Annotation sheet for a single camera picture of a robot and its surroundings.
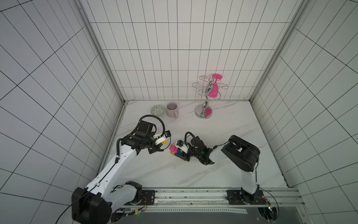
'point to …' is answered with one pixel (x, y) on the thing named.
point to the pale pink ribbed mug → (172, 109)
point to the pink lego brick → (173, 148)
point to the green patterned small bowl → (158, 110)
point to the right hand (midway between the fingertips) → (177, 146)
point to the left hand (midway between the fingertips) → (156, 143)
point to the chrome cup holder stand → (209, 87)
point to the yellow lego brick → (172, 152)
